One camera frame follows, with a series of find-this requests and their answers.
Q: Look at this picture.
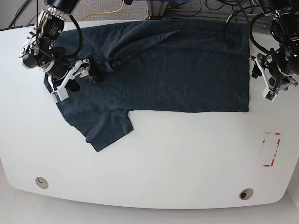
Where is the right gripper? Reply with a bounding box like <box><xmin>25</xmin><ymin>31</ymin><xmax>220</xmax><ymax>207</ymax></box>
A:
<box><xmin>46</xmin><ymin>55</ymin><xmax>105</xmax><ymax>94</ymax></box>

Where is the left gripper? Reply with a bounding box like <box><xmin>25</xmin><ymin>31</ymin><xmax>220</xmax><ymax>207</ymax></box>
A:
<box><xmin>249</xmin><ymin>53</ymin><xmax>299</xmax><ymax>93</ymax></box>

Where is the dark navy t-shirt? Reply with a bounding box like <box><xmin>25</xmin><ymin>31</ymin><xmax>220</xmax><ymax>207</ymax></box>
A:
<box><xmin>57</xmin><ymin>19</ymin><xmax>249</xmax><ymax>151</ymax></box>

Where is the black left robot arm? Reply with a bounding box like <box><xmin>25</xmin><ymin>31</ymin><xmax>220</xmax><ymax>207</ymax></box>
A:
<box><xmin>250</xmin><ymin>0</ymin><xmax>299</xmax><ymax>100</ymax></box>

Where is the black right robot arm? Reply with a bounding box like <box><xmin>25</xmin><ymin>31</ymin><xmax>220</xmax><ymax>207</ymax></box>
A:
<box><xmin>19</xmin><ymin>0</ymin><xmax>104</xmax><ymax>94</ymax></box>

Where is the red tape rectangle marking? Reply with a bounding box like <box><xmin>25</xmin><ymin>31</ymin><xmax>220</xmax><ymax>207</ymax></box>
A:
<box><xmin>259</xmin><ymin>132</ymin><xmax>281</xmax><ymax>167</ymax></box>

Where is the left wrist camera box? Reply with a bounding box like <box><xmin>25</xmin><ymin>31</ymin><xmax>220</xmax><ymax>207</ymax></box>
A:
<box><xmin>262</xmin><ymin>88</ymin><xmax>278</xmax><ymax>103</ymax></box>

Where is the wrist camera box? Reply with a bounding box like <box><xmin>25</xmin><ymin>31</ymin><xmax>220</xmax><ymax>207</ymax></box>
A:
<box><xmin>262</xmin><ymin>88</ymin><xmax>278</xmax><ymax>103</ymax></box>
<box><xmin>51</xmin><ymin>88</ymin><xmax>69</xmax><ymax>103</ymax></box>

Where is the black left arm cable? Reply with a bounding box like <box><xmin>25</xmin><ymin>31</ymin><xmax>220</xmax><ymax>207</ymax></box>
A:
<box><xmin>224</xmin><ymin>0</ymin><xmax>281</xmax><ymax>56</ymax></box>

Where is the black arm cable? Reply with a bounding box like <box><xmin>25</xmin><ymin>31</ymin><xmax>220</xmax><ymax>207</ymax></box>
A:
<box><xmin>224</xmin><ymin>0</ymin><xmax>281</xmax><ymax>56</ymax></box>
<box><xmin>34</xmin><ymin>0</ymin><xmax>83</xmax><ymax>68</ymax></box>

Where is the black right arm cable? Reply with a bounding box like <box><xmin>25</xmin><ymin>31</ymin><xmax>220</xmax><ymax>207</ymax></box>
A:
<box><xmin>34</xmin><ymin>0</ymin><xmax>83</xmax><ymax>68</ymax></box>

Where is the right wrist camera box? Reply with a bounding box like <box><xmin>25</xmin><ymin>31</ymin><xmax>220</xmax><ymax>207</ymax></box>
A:
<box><xmin>51</xmin><ymin>88</ymin><xmax>69</xmax><ymax>103</ymax></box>

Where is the yellow cable on floor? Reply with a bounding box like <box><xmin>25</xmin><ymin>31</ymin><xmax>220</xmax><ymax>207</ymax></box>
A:
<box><xmin>80</xmin><ymin>0</ymin><xmax>124</xmax><ymax>22</ymax></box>

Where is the left table cable grommet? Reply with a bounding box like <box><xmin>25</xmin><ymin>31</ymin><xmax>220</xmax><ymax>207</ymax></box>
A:
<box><xmin>35</xmin><ymin>177</ymin><xmax>49</xmax><ymax>189</ymax></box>

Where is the table cable grommet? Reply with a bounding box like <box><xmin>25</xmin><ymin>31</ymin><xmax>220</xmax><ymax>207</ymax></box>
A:
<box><xmin>35</xmin><ymin>177</ymin><xmax>49</xmax><ymax>189</ymax></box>
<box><xmin>239</xmin><ymin>188</ymin><xmax>254</xmax><ymax>200</ymax></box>

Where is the right table cable grommet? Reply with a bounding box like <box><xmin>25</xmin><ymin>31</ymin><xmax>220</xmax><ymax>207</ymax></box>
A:
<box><xmin>239</xmin><ymin>188</ymin><xmax>254</xmax><ymax>200</ymax></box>

